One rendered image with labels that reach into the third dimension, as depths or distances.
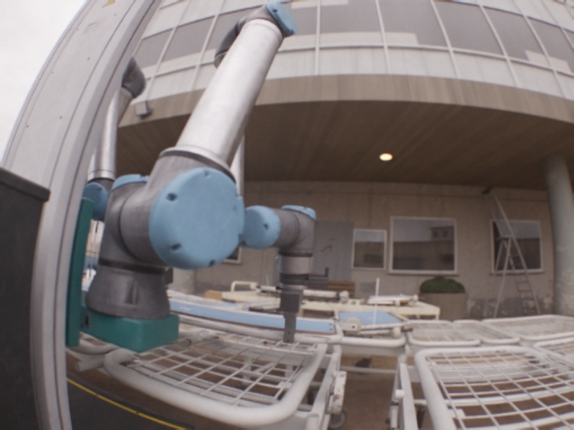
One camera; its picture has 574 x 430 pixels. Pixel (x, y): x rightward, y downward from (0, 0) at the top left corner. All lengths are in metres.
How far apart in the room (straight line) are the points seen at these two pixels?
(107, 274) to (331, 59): 5.08
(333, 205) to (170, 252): 6.73
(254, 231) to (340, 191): 6.59
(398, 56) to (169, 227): 5.24
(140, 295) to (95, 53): 0.55
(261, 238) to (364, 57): 4.92
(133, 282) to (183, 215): 0.22
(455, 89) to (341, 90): 1.77
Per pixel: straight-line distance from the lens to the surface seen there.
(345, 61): 5.26
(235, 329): 0.81
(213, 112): 0.52
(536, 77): 6.49
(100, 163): 0.83
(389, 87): 4.38
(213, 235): 0.41
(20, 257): 0.40
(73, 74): 0.77
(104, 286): 0.57
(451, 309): 5.79
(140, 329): 0.53
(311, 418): 0.63
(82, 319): 0.63
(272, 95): 4.49
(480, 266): 7.51
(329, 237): 6.84
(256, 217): 0.58
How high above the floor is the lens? 0.77
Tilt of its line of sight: 13 degrees up
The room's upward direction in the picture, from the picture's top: 5 degrees clockwise
